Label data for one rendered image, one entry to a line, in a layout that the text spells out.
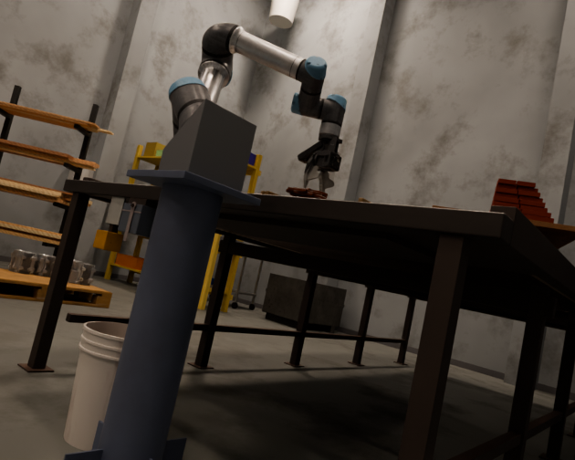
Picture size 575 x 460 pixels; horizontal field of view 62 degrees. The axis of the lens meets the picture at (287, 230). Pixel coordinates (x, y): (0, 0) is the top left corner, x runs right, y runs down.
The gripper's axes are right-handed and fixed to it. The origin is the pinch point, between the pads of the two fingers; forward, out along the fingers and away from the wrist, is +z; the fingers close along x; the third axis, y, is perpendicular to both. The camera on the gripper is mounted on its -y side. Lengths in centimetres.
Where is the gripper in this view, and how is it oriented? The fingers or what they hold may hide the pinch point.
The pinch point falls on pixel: (311, 191)
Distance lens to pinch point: 172.0
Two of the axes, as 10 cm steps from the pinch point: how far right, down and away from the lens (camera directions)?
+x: 6.2, 2.1, 7.6
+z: -2.2, 9.7, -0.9
